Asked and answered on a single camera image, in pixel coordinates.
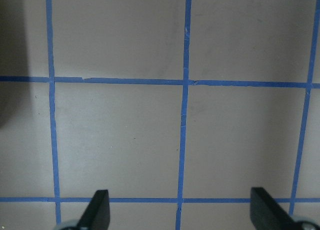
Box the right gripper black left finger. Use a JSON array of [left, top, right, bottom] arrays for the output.
[[76, 190, 111, 230]]

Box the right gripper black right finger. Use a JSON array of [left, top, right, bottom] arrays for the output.
[[250, 187, 302, 230]]

